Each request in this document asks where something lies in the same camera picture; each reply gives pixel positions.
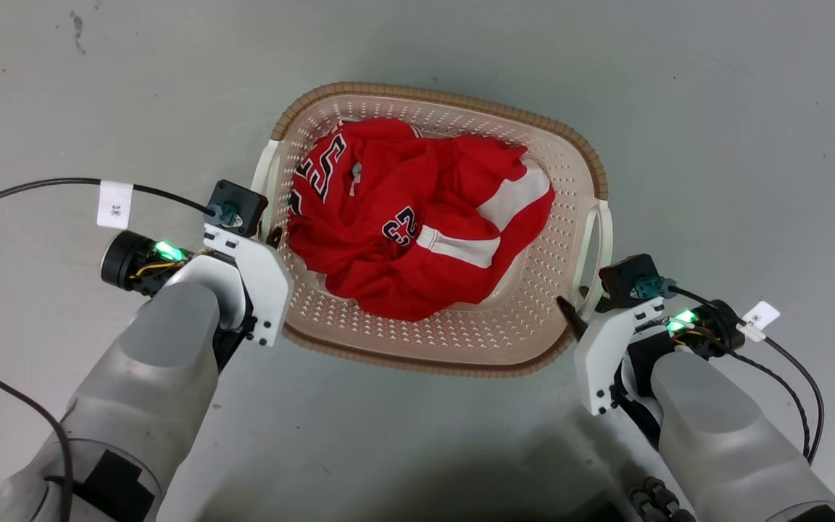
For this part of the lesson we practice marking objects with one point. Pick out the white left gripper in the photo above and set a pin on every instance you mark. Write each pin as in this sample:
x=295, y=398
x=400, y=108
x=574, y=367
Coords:
x=265, y=283

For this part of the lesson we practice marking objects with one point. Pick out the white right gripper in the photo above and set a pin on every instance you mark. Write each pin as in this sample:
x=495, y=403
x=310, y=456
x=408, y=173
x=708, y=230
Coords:
x=599, y=355

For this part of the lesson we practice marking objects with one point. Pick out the beige plastic laundry basket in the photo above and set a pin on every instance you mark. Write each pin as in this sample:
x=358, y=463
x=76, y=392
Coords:
x=461, y=341

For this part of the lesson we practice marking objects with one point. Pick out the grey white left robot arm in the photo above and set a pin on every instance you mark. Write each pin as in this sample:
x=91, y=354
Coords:
x=164, y=362

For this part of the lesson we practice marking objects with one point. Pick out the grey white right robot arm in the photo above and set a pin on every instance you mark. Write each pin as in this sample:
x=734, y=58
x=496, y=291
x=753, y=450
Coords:
x=715, y=428

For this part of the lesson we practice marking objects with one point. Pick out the red sports jersey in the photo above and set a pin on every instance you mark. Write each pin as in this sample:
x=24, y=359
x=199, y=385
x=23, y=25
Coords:
x=403, y=210

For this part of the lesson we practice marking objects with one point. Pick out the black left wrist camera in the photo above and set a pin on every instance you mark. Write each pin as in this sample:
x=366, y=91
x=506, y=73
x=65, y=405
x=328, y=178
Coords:
x=236, y=203

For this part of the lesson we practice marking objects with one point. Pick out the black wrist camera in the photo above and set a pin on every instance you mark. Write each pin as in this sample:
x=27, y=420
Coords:
x=236, y=203
x=628, y=279

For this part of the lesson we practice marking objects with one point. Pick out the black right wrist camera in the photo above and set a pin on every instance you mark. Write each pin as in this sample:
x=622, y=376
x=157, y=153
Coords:
x=628, y=279

